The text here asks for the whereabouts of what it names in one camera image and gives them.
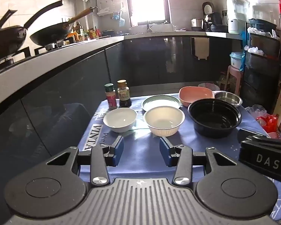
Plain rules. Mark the stainless steel bowl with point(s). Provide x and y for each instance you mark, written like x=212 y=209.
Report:
x=228 y=96

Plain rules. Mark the black pan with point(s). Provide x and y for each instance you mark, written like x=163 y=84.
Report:
x=262 y=23

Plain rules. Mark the white wall rack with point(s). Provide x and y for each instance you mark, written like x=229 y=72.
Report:
x=109 y=4

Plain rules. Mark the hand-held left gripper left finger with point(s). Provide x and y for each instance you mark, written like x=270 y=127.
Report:
x=119 y=149

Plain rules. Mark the white pot with blue lid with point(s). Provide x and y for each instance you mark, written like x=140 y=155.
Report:
x=236 y=61

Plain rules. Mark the plain white bowl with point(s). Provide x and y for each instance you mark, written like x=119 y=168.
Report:
x=120 y=118

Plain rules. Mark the pale green plate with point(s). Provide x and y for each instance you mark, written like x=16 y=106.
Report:
x=160 y=102

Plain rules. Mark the black coffee maker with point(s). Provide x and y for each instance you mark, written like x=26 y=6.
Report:
x=214 y=21

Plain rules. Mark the pink plastic stool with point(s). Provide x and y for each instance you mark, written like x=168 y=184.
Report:
x=234 y=77

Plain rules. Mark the trash bin with bag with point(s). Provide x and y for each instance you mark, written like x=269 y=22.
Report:
x=208 y=86

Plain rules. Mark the ribbed cream bowl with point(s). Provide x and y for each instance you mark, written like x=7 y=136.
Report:
x=164 y=119

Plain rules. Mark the blue plastic bag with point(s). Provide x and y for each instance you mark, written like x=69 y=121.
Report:
x=242 y=62

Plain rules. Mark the black plastic bowl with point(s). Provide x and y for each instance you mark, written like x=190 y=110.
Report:
x=214 y=116

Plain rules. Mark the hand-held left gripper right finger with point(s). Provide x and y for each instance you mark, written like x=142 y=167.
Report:
x=165 y=150

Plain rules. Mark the dark kitchen counter cabinet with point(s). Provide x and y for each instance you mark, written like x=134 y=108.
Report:
x=60 y=86

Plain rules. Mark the white plastic bag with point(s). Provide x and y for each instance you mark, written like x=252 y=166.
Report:
x=260 y=31
x=254 y=50

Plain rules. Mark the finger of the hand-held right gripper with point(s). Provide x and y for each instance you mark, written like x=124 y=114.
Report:
x=250 y=134

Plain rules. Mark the white tall appliance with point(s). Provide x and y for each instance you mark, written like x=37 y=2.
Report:
x=236 y=16

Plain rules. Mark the gas stove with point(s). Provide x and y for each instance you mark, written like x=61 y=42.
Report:
x=23 y=52

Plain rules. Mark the white hanging bin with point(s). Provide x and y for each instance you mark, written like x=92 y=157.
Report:
x=201 y=48

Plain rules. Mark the clear plastic bag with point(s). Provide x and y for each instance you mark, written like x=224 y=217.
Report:
x=257 y=110

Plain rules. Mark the dark round rice cooker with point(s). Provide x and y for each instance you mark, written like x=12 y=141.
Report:
x=207 y=9

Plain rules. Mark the green cap spice bottle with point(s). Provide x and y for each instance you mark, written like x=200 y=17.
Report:
x=111 y=98

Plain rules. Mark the pink square plate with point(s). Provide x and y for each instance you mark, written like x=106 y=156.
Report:
x=196 y=93

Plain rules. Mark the red plastic bag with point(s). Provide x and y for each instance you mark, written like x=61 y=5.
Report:
x=268 y=123

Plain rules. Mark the blue printed tablecloth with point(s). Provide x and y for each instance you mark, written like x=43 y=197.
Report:
x=140 y=145

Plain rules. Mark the window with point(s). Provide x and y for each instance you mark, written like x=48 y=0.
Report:
x=147 y=2

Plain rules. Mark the black storage rack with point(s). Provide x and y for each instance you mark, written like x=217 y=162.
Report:
x=260 y=79

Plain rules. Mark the row of condiment bottles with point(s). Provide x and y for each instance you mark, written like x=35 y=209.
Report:
x=86 y=34

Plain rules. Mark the stainless steel cooker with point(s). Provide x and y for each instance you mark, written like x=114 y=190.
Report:
x=197 y=24

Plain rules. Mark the dark soy sauce bottle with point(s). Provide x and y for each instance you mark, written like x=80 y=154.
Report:
x=124 y=96

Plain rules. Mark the kitchen faucet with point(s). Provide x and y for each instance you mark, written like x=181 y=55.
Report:
x=149 y=27

